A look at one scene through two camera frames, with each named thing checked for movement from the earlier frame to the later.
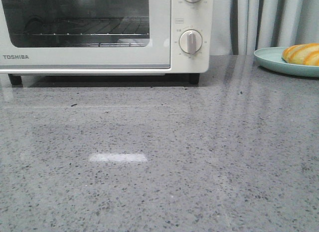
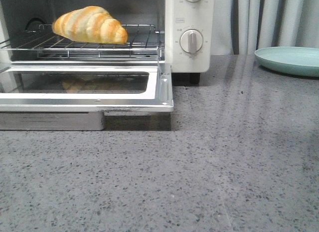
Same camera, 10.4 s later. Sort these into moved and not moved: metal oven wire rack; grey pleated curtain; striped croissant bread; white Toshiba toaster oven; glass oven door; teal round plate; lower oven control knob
Moved: glass oven door; metal oven wire rack; striped croissant bread
Not moved: lower oven control knob; white Toshiba toaster oven; teal round plate; grey pleated curtain
